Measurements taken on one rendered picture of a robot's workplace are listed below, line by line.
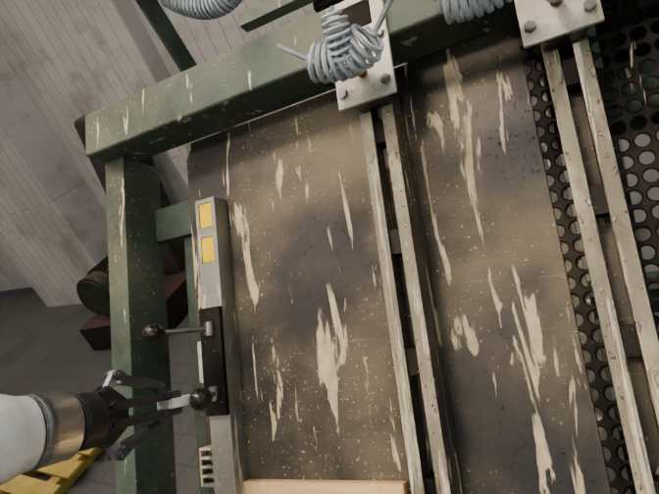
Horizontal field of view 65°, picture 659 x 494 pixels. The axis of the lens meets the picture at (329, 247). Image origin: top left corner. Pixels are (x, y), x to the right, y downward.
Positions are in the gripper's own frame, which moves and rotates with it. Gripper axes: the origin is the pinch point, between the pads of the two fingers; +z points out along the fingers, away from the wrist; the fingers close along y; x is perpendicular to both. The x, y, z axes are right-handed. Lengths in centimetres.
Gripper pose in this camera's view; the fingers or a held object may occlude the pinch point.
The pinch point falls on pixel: (178, 401)
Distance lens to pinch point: 92.6
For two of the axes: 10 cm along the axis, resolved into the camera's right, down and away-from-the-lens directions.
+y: 1.2, 9.8, -1.9
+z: 4.7, 1.1, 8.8
